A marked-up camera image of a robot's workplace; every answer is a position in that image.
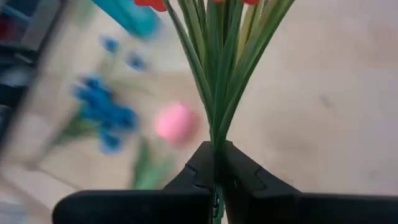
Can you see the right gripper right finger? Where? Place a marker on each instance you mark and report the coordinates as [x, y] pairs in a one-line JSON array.
[[295, 208]]

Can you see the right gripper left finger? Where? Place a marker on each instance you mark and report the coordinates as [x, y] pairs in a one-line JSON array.
[[140, 207]]

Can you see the blue artificial flower bunch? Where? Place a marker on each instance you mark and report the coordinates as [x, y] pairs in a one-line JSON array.
[[105, 105]]

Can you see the red artificial flower bunch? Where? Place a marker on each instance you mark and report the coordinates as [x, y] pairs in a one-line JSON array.
[[224, 93]]

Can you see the teal glass vase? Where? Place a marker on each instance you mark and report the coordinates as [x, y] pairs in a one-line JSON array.
[[133, 18]]

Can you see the pink artificial tulip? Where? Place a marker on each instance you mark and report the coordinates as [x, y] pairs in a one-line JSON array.
[[177, 123]]

